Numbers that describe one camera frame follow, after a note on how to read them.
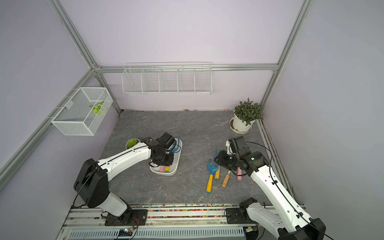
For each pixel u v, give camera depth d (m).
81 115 0.82
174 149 0.74
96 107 0.81
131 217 0.69
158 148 0.63
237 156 0.55
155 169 0.87
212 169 0.89
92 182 0.43
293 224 0.38
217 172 0.87
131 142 0.89
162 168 0.89
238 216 0.74
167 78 1.00
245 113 0.92
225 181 0.84
